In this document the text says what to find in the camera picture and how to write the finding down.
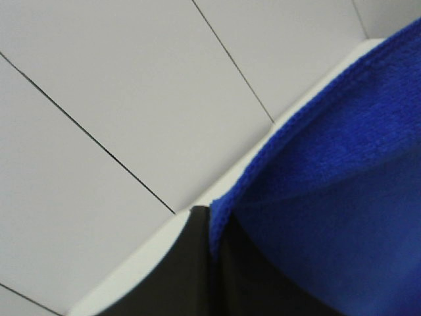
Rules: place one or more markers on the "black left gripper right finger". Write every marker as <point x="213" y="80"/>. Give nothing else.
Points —
<point x="248" y="284"/>

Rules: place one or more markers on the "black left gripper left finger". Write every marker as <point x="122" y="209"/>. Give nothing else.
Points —
<point x="167" y="275"/>

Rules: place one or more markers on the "blue microfibre towel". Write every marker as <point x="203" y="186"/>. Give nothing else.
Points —
<point x="332" y="200"/>

